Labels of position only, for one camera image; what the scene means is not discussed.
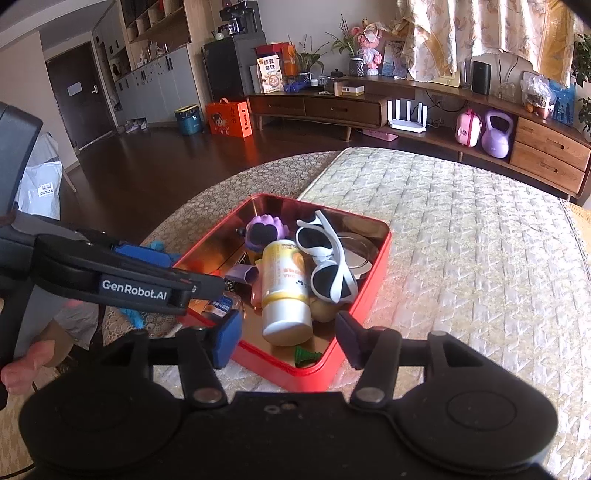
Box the person's left hand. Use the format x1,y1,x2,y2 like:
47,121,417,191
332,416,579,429
0,340,54,396

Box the white plastic bag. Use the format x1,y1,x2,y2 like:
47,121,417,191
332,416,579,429
16,131,63,220

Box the round metal dish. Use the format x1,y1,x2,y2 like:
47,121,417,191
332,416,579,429
336,233,374,278

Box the pink toy case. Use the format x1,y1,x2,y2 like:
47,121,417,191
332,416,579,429
456,108,482,147

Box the black coffee machine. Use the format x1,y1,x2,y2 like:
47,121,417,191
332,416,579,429
219,0,259,35

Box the person's grey shorts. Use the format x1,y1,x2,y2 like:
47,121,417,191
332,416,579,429
53,300,100,352

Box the blue picture card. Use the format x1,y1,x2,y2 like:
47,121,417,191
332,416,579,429
549,78,577,123

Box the person's bare leg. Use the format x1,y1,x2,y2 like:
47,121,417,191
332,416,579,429
28,320,75,367

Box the purple kettlebell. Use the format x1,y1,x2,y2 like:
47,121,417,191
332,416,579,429
481,110,515,160

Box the beige garlic bulb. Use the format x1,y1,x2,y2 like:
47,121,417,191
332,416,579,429
308,295,334,323

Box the clear plastic bag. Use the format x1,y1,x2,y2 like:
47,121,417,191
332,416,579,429
521,71,554,118

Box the green plastic piece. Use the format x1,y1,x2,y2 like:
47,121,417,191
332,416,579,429
294,346,321,368

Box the teal bin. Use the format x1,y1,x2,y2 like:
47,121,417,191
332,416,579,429
174,104,203,136

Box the small purple plastic piece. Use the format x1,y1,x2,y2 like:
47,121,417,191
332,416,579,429
226,264,259,287

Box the black mini fridge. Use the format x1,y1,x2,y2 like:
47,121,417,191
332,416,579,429
203,32,267,104

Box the potted orchid plant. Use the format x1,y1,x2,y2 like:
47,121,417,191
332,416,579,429
325,16,365,77

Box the red tin box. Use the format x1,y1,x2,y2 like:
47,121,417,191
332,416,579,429
173,194,392,392

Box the white bottle with yellow label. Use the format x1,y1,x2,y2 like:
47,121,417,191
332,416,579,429
261,239,314,346

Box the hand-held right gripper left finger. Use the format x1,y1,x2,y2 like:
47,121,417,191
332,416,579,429
99,309,244,409

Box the white cereal box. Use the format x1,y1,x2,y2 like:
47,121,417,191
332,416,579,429
256,54,284,94

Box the white quilted mat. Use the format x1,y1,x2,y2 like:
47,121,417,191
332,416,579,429
217,148,591,480

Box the tall potted tree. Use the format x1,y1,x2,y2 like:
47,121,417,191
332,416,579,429
570,34,591,139

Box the black speaker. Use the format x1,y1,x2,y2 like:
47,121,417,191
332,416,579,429
472,61,492,95

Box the patterned hanging cloth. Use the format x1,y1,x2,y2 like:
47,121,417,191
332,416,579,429
397,0,591,86

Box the wooden wall shelf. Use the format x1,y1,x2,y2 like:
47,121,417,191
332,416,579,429
117,0,192,70

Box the yellow table runner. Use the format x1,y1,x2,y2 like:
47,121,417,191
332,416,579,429
561,198,591,252

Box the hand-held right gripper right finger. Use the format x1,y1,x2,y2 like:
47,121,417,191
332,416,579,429
335,311,483,409

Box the wooden TV cabinet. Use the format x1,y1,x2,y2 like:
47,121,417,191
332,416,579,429
246,74,591,200

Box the purple ridged toy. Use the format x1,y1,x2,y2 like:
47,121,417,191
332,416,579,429
238,215,291,252

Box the red orange gift bag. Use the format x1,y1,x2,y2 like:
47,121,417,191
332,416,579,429
256,42,298,77

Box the white router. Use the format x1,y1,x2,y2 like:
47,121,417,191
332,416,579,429
387,99,428,134

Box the white sunglasses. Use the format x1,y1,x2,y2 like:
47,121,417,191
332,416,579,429
295,210,358,304

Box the small potted plant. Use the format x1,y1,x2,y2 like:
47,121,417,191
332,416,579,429
295,39,326,84

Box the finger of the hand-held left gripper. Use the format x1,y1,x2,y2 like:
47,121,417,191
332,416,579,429
69,226,175,270
188,274,228,302

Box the grey wall cabinets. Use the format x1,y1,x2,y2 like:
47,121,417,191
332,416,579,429
113,46,206,125

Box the dark wooden door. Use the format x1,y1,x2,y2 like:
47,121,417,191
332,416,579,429
45,41,116,151

